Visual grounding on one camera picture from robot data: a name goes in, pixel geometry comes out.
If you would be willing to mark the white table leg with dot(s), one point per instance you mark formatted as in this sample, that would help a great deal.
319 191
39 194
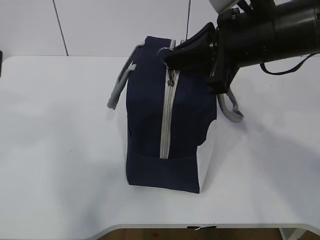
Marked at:
291 233

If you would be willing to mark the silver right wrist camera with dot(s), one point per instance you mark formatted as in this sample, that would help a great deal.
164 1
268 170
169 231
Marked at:
221 6

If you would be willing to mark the black tape on table edge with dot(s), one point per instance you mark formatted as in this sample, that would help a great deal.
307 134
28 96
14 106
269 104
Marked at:
202 228

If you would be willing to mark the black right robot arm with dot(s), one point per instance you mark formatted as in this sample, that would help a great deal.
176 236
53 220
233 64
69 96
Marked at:
297 30

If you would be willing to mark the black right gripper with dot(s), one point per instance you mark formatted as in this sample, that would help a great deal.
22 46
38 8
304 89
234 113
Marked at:
244 35

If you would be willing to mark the navy blue lunch bag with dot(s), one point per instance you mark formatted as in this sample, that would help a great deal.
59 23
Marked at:
171 120

